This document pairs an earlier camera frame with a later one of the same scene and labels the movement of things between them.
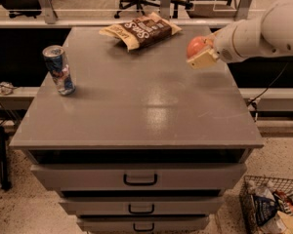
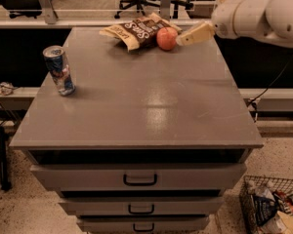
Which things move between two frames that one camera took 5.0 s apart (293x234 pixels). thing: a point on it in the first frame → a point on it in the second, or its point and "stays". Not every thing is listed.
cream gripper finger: x=207 y=58 → x=202 y=32
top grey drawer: x=142 y=176 stays
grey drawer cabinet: x=145 y=144 stays
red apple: x=197 y=45 → x=166 y=38
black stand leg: x=5 y=180 stays
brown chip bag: x=147 y=29 stays
